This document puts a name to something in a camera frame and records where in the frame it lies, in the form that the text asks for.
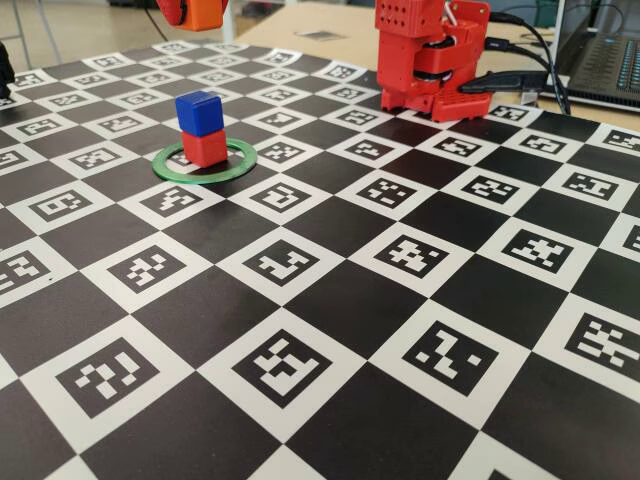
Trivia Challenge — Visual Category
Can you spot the orange cube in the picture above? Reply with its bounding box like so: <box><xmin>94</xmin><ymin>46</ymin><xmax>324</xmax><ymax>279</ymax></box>
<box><xmin>180</xmin><ymin>0</ymin><xmax>224</xmax><ymax>33</ymax></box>

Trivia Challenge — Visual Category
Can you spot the blue cube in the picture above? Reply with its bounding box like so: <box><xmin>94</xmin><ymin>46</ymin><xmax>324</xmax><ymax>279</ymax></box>
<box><xmin>174</xmin><ymin>90</ymin><xmax>223</xmax><ymax>137</ymax></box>

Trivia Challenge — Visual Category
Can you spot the red cube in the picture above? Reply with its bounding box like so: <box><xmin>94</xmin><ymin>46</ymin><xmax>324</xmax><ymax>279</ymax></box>
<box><xmin>180</xmin><ymin>128</ymin><xmax>230</xmax><ymax>169</ymax></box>

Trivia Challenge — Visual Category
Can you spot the small printed marker sheet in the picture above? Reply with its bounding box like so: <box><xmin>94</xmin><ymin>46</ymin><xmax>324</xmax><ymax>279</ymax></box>
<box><xmin>294</xmin><ymin>28</ymin><xmax>347</xmax><ymax>42</ymax></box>

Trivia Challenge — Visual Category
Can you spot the black stand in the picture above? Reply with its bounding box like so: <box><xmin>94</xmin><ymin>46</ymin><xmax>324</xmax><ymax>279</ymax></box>
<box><xmin>0</xmin><ymin>42</ymin><xmax>16</xmax><ymax>99</ymax></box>

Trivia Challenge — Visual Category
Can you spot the black power plug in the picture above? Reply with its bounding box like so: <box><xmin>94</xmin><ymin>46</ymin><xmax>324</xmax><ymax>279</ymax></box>
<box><xmin>458</xmin><ymin>71</ymin><xmax>549</xmax><ymax>96</ymax></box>

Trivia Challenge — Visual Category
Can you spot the black white marker checkerboard mat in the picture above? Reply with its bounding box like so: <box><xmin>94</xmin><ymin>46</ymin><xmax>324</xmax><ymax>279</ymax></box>
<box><xmin>0</xmin><ymin>39</ymin><xmax>640</xmax><ymax>480</ymax></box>

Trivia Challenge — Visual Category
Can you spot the dark grey laptop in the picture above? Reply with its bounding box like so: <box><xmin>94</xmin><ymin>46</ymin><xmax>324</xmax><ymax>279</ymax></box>
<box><xmin>542</xmin><ymin>0</ymin><xmax>640</xmax><ymax>112</ymax></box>

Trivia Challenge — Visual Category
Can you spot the white metal post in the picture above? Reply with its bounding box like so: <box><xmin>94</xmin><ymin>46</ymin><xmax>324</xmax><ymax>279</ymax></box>
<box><xmin>222</xmin><ymin>0</ymin><xmax>237</xmax><ymax>44</ymax></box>

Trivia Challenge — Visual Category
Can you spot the green flat ring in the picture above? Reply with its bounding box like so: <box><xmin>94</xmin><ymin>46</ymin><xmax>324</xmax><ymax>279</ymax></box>
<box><xmin>151</xmin><ymin>137</ymin><xmax>259</xmax><ymax>186</ymax></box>

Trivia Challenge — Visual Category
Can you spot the black cable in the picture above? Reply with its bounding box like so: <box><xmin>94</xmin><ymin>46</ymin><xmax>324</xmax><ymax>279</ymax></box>
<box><xmin>488</xmin><ymin>10</ymin><xmax>571</xmax><ymax>116</ymax></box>
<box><xmin>483</xmin><ymin>37</ymin><xmax>569</xmax><ymax>110</ymax></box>

